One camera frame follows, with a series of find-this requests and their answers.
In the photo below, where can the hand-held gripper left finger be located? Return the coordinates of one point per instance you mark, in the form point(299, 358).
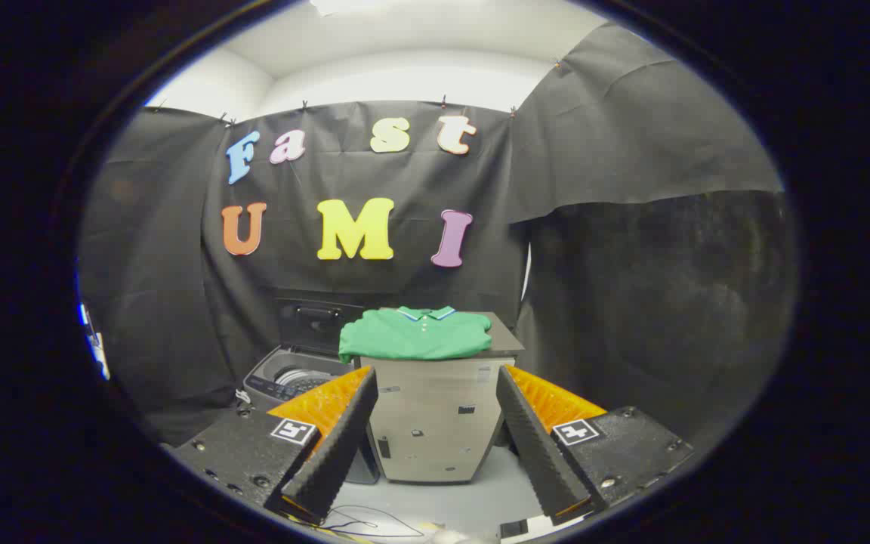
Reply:
point(333, 453)

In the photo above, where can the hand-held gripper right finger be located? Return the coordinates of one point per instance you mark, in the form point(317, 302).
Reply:
point(537, 453)

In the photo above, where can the grey washing machine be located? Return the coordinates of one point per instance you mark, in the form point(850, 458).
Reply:
point(284, 378)

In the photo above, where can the dark washing machine lid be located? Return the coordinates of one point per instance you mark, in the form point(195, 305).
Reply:
point(318, 321)

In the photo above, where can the green polo shirt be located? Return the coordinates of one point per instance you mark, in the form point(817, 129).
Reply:
point(416, 336)

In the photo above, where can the grey cabinet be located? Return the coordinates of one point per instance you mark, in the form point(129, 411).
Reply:
point(435, 415)

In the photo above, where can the white plastic object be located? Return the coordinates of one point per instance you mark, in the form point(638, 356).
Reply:
point(95, 344)

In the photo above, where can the black backdrop cloth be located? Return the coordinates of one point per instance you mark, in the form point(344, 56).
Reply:
point(374, 181)

